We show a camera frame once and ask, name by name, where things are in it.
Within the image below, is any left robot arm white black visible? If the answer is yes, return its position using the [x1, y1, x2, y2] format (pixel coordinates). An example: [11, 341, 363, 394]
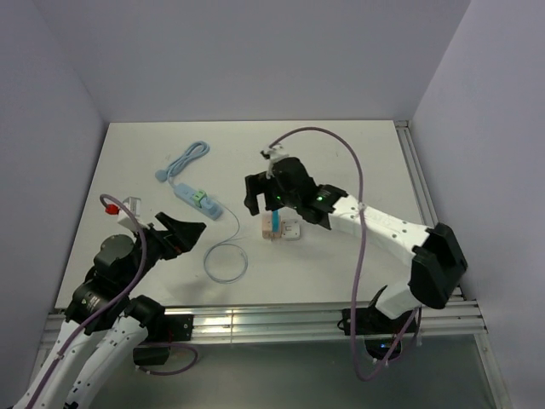
[16, 212, 206, 408]

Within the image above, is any blue plug adapter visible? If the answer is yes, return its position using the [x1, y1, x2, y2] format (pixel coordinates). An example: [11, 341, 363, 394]
[271, 210, 281, 234]

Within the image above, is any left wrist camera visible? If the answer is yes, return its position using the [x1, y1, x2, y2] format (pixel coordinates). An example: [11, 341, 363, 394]
[104, 195, 144, 227]

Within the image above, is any light blue power cord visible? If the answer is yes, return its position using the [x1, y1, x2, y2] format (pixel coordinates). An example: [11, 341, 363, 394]
[153, 141, 210, 188]

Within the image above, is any aluminium rail frame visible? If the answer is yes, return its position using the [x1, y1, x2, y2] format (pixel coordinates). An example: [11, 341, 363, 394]
[40, 300, 508, 409]
[394, 122, 468, 308]

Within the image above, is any pink cube socket adapter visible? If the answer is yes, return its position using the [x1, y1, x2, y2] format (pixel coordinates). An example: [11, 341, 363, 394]
[261, 212, 281, 240]

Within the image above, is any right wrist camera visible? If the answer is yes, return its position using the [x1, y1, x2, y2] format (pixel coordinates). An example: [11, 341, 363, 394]
[260, 144, 289, 179]

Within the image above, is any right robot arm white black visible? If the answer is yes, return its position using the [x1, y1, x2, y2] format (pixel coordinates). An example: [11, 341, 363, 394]
[244, 157, 468, 332]

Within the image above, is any green plug adapter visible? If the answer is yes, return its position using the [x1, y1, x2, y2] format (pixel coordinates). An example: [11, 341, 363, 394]
[191, 190, 207, 207]

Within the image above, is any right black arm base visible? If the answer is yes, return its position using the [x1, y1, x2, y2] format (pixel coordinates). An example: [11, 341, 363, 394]
[355, 308, 421, 360]

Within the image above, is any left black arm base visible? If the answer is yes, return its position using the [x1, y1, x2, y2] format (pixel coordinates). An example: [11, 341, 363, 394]
[133, 314, 194, 367]

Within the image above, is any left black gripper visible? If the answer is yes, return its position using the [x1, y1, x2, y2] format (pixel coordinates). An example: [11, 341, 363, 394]
[121, 210, 206, 291]

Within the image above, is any light blue charger with cable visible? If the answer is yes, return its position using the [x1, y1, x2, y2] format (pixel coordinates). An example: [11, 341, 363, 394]
[203, 198, 249, 285]

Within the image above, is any aluminium front rail frame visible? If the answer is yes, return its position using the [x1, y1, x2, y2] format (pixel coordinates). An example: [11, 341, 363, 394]
[40, 300, 508, 409]

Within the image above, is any light blue power strip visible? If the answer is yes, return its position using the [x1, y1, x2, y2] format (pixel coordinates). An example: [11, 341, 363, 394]
[174, 183, 223, 221]

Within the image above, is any aluminium right rail frame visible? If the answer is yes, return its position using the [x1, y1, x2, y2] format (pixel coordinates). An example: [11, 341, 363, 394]
[394, 122, 468, 308]

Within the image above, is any white plug adapter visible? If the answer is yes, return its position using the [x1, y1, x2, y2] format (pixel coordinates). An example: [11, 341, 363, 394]
[281, 219, 301, 241]

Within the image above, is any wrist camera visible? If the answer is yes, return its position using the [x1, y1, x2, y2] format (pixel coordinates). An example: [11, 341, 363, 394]
[260, 144, 289, 179]
[104, 195, 144, 227]

